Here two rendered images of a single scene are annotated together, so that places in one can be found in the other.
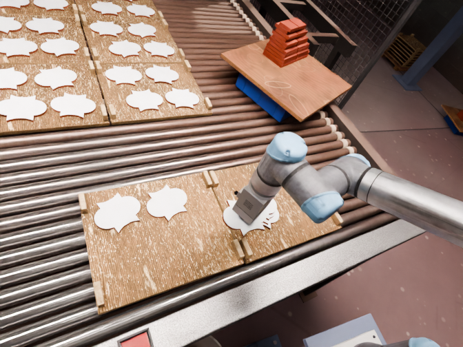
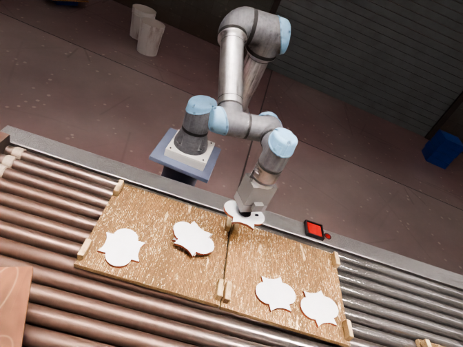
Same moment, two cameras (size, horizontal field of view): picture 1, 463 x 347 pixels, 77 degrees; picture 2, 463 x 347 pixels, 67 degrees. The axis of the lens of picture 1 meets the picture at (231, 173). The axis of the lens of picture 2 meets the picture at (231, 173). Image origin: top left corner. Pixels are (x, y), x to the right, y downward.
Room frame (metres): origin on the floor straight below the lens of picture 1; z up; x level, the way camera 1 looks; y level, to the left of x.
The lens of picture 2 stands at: (1.21, 0.31, 1.79)
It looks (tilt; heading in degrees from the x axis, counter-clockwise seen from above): 36 degrees down; 214
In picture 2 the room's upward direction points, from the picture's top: 25 degrees clockwise
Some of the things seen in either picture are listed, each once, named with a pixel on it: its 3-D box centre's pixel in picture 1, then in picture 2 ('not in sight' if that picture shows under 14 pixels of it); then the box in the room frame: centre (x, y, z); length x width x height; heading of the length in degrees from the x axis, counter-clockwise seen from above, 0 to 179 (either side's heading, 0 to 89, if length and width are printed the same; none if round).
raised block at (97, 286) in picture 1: (98, 294); (335, 259); (0.16, 0.17, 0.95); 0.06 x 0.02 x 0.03; 43
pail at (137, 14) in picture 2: not in sight; (141, 23); (-1.40, -3.74, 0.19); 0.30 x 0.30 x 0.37
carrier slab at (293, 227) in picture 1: (273, 201); (163, 239); (0.67, -0.18, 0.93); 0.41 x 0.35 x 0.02; 134
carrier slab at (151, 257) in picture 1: (161, 230); (284, 277); (0.39, 0.12, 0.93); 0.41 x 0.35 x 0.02; 133
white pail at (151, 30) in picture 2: not in sight; (149, 37); (-1.28, -3.32, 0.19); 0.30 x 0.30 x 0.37
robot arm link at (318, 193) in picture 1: (317, 191); (264, 129); (0.43, -0.18, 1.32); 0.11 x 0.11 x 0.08; 57
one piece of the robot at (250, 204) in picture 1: (253, 193); (256, 193); (0.48, -0.08, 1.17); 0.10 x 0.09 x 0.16; 70
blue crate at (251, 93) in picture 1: (278, 86); not in sight; (1.32, -0.03, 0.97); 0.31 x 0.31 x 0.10; 66
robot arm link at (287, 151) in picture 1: (282, 160); (278, 150); (0.47, -0.09, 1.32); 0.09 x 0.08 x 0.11; 57
